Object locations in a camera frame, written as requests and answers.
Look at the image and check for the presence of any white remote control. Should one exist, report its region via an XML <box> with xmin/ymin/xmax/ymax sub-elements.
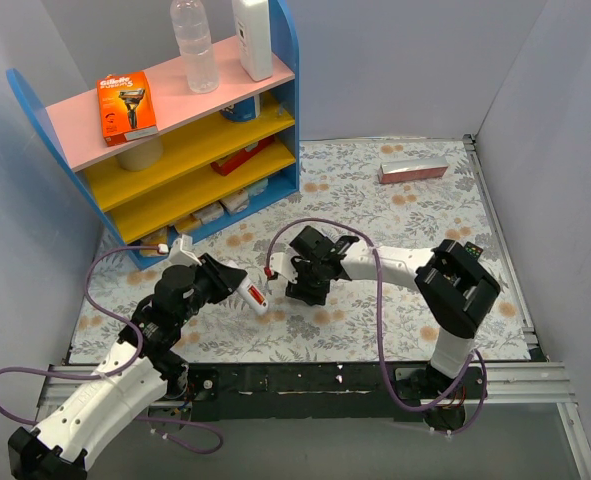
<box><xmin>225</xmin><ymin>260</ymin><xmax>268</xmax><ymax>316</ymax></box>

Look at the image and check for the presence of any red gold AAA battery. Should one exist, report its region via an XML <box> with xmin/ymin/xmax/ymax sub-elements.
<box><xmin>249</xmin><ymin>286</ymin><xmax>267</xmax><ymax>307</ymax></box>

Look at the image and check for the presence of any black TV remote control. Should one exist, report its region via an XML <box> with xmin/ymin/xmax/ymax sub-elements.
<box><xmin>464</xmin><ymin>242</ymin><xmax>484</xmax><ymax>259</ymax></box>

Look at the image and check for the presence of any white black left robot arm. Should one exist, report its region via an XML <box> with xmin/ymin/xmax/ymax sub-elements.
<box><xmin>8</xmin><ymin>254</ymin><xmax>248</xmax><ymax>479</ymax></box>

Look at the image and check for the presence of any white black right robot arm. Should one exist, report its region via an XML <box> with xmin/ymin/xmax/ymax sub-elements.
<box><xmin>266</xmin><ymin>226</ymin><xmax>501</xmax><ymax>398</ymax></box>

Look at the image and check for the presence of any yellow pack on shelf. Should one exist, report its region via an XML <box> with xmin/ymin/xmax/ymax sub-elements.
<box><xmin>173</xmin><ymin>214</ymin><xmax>202</xmax><ymax>234</ymax></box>

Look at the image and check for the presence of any white orange soap pack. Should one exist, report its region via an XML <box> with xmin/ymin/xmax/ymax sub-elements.
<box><xmin>219</xmin><ymin>189</ymin><xmax>250</xmax><ymax>215</ymax></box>

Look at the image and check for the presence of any teal soap pack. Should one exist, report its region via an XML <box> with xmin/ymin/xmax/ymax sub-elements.
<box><xmin>246</xmin><ymin>177</ymin><xmax>269</xmax><ymax>197</ymax></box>

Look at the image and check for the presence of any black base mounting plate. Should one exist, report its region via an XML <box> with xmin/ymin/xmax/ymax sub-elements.
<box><xmin>168</xmin><ymin>362</ymin><xmax>486</xmax><ymax>427</ymax></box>

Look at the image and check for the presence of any red flat box on shelf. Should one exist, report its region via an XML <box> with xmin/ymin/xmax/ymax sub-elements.
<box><xmin>210</xmin><ymin>136</ymin><xmax>275</xmax><ymax>176</ymax></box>

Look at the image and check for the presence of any blue shelf unit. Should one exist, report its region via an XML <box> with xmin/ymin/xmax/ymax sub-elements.
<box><xmin>6</xmin><ymin>1</ymin><xmax>300</xmax><ymax>248</ymax></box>

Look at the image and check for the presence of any red silver long box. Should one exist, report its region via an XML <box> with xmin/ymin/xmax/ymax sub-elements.
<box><xmin>378</xmin><ymin>157</ymin><xmax>449</xmax><ymax>184</ymax></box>

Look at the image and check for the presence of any beige cylindrical container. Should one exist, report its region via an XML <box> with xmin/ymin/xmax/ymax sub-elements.
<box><xmin>116</xmin><ymin>136</ymin><xmax>164</xmax><ymax>172</ymax></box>

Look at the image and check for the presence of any blue white cylindrical can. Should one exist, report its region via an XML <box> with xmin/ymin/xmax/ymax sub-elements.
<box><xmin>220</xmin><ymin>95</ymin><xmax>261</xmax><ymax>123</ymax></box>

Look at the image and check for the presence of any orange razor box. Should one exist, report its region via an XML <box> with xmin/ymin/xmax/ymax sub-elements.
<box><xmin>96</xmin><ymin>71</ymin><xmax>158</xmax><ymax>146</ymax></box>

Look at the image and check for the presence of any clear plastic water bottle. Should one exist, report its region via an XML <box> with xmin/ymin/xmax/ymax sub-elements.
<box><xmin>170</xmin><ymin>0</ymin><xmax>219</xmax><ymax>94</ymax></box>

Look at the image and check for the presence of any white plastic bottle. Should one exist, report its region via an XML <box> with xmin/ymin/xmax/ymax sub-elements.
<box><xmin>232</xmin><ymin>0</ymin><xmax>273</xmax><ymax>82</ymax></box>

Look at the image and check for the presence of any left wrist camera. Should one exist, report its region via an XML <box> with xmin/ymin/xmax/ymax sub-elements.
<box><xmin>156</xmin><ymin>234</ymin><xmax>201</xmax><ymax>267</ymax></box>

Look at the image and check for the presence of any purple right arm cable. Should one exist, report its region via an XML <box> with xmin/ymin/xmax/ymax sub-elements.
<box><xmin>264</xmin><ymin>218</ymin><xmax>489</xmax><ymax>435</ymax></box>

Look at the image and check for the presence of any aluminium table edge rail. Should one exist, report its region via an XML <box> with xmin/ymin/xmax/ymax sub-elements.
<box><xmin>462</xmin><ymin>134</ymin><xmax>549</xmax><ymax>362</ymax></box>

